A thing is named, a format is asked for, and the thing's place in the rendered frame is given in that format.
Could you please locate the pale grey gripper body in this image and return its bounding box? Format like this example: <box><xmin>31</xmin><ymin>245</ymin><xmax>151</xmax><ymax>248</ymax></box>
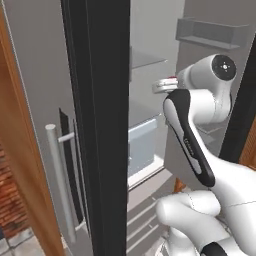
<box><xmin>152</xmin><ymin>77</ymin><xmax>180</xmax><ymax>95</ymax></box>

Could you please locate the glass fridge shelf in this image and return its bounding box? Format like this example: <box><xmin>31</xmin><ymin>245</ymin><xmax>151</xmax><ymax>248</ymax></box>
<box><xmin>130</xmin><ymin>49</ymin><xmax>168</xmax><ymax>70</ymax></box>

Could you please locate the grey fridge interior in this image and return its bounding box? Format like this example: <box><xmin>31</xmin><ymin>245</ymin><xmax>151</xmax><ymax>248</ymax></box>
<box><xmin>126</xmin><ymin>0</ymin><xmax>186</xmax><ymax>256</ymax></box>

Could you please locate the pale blue fridge drawer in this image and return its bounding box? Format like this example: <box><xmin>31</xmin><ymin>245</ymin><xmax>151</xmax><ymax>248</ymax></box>
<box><xmin>128</xmin><ymin>117</ymin><xmax>160</xmax><ymax>178</ymax></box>

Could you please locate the grey fridge door black edge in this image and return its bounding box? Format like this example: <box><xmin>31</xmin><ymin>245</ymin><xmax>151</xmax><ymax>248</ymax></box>
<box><xmin>2</xmin><ymin>0</ymin><xmax>132</xmax><ymax>256</ymax></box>

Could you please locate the grey fridge door with bin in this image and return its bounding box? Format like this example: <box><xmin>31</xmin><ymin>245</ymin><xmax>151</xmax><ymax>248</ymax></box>
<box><xmin>164</xmin><ymin>0</ymin><xmax>256</xmax><ymax>192</ymax></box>

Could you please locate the grey door bin shelf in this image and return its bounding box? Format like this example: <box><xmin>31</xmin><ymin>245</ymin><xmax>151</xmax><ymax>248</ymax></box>
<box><xmin>176</xmin><ymin>17</ymin><xmax>251</xmax><ymax>51</ymax></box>

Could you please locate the brown wooden cabinet panel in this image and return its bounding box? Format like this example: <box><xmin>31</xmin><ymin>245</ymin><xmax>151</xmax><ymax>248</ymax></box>
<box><xmin>239</xmin><ymin>114</ymin><xmax>256</xmax><ymax>172</ymax></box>
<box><xmin>0</xmin><ymin>5</ymin><xmax>57</xmax><ymax>256</ymax></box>

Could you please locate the grey bar door handle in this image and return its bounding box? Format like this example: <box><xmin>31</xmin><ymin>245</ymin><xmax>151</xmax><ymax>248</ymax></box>
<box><xmin>44</xmin><ymin>123</ymin><xmax>78</xmax><ymax>245</ymax></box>

